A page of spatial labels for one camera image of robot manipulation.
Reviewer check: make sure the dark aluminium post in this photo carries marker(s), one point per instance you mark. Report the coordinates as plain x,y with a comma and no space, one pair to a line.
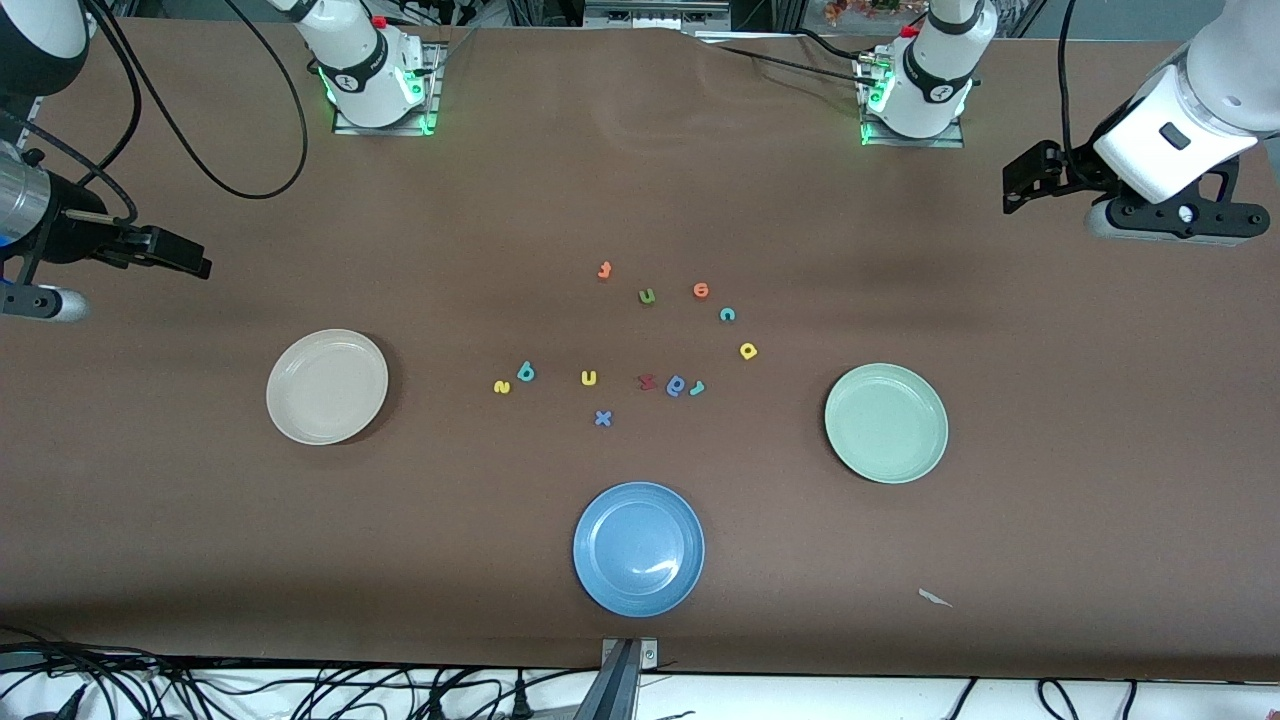
612,690

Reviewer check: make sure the beige round plate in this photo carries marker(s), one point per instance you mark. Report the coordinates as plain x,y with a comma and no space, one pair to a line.
327,387

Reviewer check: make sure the aluminium frame rail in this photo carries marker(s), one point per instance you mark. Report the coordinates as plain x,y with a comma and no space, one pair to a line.
650,15

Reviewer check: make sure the green round plate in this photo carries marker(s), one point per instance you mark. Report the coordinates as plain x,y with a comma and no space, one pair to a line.
886,423

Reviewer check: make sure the orange flower bunch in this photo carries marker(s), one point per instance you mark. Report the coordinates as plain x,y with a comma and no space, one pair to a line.
860,8

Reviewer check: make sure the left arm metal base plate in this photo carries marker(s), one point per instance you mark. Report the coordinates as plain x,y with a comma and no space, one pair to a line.
915,142

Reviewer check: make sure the blue foam letter a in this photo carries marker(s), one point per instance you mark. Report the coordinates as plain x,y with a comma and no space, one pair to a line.
670,386

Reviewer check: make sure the small white paper scrap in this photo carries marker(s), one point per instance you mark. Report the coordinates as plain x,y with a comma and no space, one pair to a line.
935,598

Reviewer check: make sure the right white Franka arm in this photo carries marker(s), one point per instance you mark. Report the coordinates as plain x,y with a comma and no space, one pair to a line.
360,60

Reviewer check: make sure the left white Franka arm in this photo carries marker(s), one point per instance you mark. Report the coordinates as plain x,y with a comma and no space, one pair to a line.
930,70

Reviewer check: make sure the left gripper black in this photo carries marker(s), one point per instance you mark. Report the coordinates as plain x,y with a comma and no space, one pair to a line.
1078,167

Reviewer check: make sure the blue round plate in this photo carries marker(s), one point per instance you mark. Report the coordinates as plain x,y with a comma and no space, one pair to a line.
638,549

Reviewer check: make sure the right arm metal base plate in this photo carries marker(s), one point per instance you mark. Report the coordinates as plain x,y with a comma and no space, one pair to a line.
433,62

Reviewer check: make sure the brown table cover sheet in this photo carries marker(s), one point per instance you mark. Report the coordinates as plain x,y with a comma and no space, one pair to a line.
200,550

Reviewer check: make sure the metal bracket plate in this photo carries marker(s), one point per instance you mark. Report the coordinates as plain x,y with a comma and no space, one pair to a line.
648,655

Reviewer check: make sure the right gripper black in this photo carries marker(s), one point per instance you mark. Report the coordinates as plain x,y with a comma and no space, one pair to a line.
70,236

